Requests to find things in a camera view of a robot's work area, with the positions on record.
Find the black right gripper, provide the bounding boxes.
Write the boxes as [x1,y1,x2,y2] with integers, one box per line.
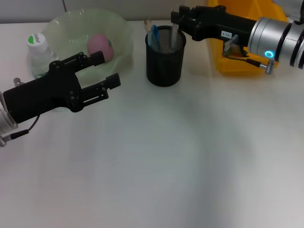
[171,5,259,48]

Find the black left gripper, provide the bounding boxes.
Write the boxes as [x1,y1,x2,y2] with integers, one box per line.
[2,50,122,124]

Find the white grey ballpoint pen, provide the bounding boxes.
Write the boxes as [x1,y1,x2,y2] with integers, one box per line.
[169,22,181,52]

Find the pink peach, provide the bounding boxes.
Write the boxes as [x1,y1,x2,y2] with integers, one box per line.
[86,33,115,63]

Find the blue scissors with sheath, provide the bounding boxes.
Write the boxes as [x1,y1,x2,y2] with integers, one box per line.
[147,24,162,52]

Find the black mesh pen holder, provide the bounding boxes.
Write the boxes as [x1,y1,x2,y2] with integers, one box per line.
[145,25,187,88]

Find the clear plastic bottle green label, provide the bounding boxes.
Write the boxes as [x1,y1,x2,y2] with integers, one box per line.
[26,33,72,114]

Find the pale green glass fruit plate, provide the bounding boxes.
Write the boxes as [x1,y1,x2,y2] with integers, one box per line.
[44,9,134,84]

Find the yellow plastic bin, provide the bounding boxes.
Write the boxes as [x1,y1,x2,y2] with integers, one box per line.
[205,0,293,76]

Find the grey right arm cable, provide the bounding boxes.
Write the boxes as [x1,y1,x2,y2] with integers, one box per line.
[222,34,276,75]

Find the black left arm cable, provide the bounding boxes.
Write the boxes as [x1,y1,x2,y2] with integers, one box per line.
[0,115,40,148]

